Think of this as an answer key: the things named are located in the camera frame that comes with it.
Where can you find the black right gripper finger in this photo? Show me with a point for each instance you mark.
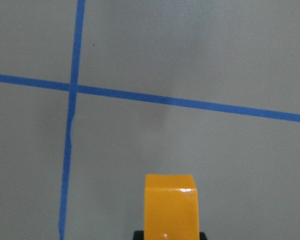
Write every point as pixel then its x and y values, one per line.
pixel 139 235

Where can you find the orange block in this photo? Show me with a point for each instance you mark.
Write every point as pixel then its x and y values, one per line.
pixel 171 210

